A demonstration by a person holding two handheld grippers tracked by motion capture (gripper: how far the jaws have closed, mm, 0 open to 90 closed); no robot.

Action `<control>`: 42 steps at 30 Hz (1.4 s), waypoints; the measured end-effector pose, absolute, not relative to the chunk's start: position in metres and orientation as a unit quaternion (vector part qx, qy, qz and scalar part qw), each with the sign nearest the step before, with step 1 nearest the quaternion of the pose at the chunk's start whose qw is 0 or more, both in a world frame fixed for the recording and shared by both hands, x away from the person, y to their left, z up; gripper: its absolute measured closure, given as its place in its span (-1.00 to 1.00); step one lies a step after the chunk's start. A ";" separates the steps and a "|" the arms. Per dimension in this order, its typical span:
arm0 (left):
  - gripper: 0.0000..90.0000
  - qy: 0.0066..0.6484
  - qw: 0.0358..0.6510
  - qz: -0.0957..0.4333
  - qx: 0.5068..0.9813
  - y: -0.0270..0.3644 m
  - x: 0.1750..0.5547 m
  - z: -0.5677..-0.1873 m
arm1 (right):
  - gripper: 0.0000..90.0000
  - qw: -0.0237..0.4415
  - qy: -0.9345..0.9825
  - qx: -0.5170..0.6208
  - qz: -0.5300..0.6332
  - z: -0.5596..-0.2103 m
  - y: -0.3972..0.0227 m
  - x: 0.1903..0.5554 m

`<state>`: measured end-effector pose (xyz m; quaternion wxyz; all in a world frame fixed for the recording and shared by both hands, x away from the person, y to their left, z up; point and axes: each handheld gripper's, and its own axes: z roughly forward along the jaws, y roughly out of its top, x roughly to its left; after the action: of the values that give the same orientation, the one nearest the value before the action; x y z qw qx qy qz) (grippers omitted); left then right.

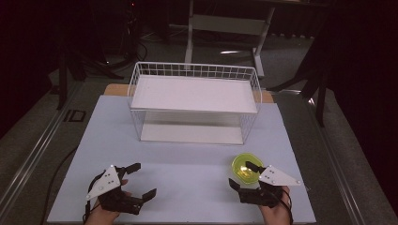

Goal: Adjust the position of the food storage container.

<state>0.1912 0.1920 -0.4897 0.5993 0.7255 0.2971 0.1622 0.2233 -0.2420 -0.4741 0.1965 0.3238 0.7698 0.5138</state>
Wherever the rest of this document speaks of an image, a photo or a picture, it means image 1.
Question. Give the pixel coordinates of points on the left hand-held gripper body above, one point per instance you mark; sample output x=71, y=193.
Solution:
x=106, y=182

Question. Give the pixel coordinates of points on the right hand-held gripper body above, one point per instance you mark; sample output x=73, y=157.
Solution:
x=275, y=178

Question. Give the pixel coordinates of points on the yellow-green plastic bowl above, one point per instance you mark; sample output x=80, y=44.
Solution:
x=241, y=168

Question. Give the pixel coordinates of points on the person's left hand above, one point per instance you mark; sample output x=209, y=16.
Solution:
x=101, y=217

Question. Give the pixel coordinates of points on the person's right hand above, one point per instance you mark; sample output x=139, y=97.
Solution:
x=278, y=215

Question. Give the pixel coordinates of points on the pale blue table sheet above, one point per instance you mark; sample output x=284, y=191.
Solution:
x=187, y=168

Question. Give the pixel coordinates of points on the black floor socket plate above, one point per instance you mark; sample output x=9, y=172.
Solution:
x=75, y=115

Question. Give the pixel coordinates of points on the black stand legs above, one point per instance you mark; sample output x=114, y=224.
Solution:
x=64, y=78
x=317, y=84

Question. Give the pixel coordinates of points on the dark curtain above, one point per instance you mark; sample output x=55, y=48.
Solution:
x=366, y=78
x=22, y=47

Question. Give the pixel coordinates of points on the metal floor rail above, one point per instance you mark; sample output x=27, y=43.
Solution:
x=339, y=175
x=31, y=156

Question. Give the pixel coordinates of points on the white metal desk frame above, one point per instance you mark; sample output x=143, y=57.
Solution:
x=225, y=24

